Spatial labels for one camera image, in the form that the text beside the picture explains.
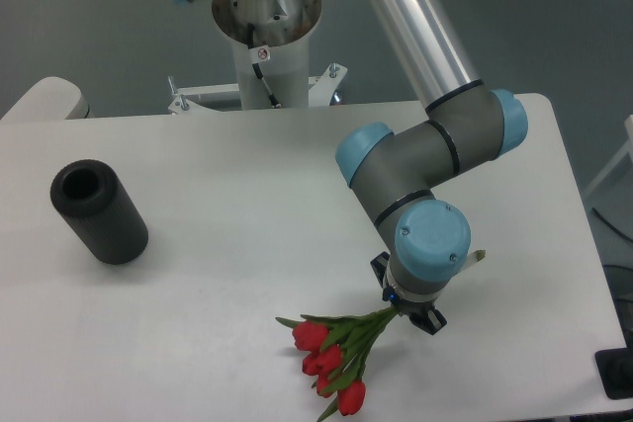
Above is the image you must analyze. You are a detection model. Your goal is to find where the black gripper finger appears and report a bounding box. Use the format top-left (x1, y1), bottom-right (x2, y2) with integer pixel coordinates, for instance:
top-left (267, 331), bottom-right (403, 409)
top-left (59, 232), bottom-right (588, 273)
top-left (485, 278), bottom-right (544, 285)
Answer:
top-left (370, 251), bottom-right (390, 288)
top-left (408, 307), bottom-right (447, 334)

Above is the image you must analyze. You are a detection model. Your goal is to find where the black device at table edge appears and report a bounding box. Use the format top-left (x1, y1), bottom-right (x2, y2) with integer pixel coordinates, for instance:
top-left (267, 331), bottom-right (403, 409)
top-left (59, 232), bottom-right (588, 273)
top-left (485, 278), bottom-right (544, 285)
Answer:
top-left (594, 348), bottom-right (632, 400)

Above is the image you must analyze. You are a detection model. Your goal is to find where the red tulip bouquet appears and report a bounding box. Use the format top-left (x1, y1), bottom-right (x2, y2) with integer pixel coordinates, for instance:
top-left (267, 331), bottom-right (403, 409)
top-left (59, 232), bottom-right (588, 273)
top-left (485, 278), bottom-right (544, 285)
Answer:
top-left (276, 304), bottom-right (408, 421)

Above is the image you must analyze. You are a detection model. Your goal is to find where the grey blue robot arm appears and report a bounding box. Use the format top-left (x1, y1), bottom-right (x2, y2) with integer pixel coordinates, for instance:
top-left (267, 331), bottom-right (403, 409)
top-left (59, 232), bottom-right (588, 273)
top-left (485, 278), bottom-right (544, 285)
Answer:
top-left (175, 0), bottom-right (528, 334)

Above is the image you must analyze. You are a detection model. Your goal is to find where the black cable on floor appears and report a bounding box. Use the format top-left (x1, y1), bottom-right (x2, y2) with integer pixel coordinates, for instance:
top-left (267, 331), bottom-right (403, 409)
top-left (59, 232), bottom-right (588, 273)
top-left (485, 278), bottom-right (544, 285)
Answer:
top-left (591, 207), bottom-right (633, 241)

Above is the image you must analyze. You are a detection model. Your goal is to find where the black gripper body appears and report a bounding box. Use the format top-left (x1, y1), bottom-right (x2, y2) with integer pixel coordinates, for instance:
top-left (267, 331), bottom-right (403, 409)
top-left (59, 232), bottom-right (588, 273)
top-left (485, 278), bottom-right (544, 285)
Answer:
top-left (382, 282), bottom-right (434, 319)

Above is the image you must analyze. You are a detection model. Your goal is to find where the white furniture frame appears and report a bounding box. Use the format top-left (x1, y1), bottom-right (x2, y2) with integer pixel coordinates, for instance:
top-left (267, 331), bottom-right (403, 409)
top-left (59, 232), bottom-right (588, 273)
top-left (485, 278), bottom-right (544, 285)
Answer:
top-left (581, 116), bottom-right (632, 201)

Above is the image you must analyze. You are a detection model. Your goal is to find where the black ribbed cylinder vase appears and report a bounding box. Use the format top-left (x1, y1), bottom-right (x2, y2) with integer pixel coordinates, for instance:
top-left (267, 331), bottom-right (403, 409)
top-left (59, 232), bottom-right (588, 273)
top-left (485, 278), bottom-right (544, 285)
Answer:
top-left (49, 159), bottom-right (148, 265)

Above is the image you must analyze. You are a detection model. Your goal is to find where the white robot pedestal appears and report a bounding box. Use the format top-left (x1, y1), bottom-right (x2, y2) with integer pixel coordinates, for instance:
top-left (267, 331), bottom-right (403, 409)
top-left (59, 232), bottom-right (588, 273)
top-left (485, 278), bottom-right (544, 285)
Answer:
top-left (168, 0), bottom-right (348, 115)

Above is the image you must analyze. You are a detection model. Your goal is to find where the white chair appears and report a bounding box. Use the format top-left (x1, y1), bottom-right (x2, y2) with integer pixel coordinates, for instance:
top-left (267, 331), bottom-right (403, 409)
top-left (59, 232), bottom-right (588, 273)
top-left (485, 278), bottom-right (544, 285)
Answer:
top-left (1, 76), bottom-right (92, 125)

